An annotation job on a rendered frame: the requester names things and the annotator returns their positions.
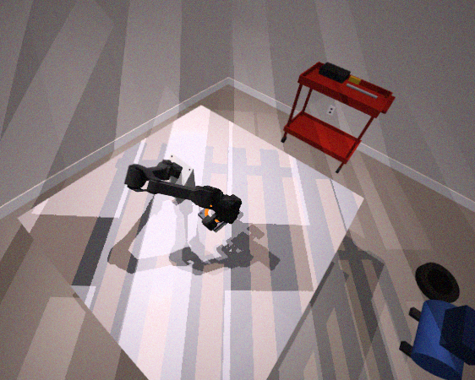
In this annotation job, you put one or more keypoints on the orange round plate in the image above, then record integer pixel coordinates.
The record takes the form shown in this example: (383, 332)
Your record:
(208, 212)

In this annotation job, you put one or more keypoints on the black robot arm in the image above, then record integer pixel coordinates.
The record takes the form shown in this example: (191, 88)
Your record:
(138, 175)

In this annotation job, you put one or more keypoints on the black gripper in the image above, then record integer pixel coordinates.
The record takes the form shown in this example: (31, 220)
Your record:
(209, 221)

